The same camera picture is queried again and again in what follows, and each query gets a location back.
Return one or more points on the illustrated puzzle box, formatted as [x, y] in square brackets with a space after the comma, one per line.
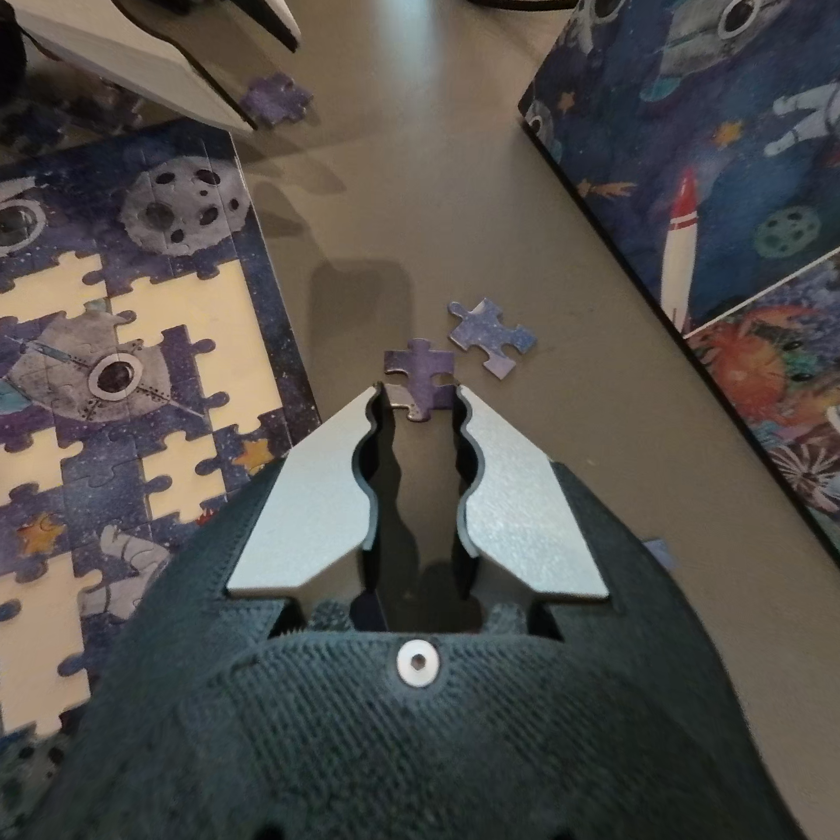
[689, 98]

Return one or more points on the dark purple puzzle piece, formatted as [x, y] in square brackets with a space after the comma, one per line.
[420, 374]

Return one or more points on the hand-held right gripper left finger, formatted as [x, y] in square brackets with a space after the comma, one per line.
[308, 518]

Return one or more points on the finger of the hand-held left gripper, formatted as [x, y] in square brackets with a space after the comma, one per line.
[279, 16]
[131, 72]

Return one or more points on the space jigsaw puzzle board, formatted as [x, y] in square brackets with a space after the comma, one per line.
[184, 223]

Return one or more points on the pale lavender puzzle piece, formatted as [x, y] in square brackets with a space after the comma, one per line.
[492, 338]

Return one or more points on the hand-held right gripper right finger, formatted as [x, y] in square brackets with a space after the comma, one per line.
[531, 525]

